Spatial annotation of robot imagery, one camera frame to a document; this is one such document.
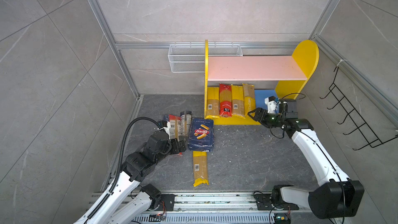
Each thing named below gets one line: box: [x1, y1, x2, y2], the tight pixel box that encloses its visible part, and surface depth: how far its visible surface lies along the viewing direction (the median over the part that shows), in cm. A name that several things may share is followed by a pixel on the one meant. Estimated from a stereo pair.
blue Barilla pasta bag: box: [188, 117, 215, 152], surface depth 90 cm
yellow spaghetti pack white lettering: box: [242, 83, 257, 117], surface depth 98 cm
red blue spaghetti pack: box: [163, 114, 181, 140], surface depth 100 cm
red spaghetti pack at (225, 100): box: [219, 83, 233, 118], surface depth 96 cm
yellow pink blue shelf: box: [204, 39, 320, 125], surface depth 89 cm
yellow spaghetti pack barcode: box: [231, 85, 246, 119], surface depth 97 cm
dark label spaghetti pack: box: [180, 110, 193, 137], surface depth 102 cm
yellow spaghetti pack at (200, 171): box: [192, 150, 210, 188], surface depth 83 cm
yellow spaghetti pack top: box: [205, 86, 221, 120], surface depth 93 cm
